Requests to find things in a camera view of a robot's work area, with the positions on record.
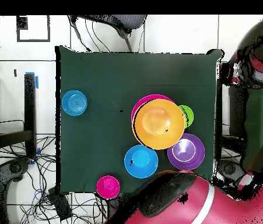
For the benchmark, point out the black power strip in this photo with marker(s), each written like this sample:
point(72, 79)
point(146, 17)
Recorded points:
point(60, 205)

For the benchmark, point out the small blue bowl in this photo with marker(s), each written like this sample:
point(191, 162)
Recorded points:
point(74, 102)

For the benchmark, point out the dark green tablecloth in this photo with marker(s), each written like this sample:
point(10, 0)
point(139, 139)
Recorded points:
point(121, 70)

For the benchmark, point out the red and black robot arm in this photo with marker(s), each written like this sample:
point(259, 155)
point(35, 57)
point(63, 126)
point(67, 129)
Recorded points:
point(226, 205)

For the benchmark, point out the grey mesh office chair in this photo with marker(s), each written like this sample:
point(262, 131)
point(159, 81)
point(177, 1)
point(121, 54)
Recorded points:
point(126, 21)

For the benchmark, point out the large orange bowl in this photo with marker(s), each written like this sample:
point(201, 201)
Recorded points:
point(159, 124)

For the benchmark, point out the large pink bowl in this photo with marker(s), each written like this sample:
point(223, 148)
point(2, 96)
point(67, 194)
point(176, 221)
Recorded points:
point(145, 99)

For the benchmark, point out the small pink-red bowl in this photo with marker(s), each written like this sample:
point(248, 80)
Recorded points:
point(108, 187)

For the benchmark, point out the black metal stand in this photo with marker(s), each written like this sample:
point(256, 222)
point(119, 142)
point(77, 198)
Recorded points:
point(29, 105)

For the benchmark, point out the blue tape strip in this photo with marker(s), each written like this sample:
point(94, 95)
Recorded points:
point(37, 82)

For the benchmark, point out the purple bowl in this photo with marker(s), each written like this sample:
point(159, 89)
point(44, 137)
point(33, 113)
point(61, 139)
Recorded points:
point(189, 156)

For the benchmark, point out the black chair base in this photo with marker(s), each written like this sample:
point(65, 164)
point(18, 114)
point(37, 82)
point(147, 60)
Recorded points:
point(14, 168)
point(229, 169)

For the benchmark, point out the small green bowl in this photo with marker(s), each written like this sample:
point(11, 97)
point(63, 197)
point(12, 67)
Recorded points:
point(190, 114)

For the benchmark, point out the medium blue bowl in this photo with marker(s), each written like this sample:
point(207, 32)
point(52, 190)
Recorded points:
point(141, 161)

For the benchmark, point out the black square floor frame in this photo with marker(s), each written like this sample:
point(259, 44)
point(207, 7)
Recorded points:
point(33, 40)

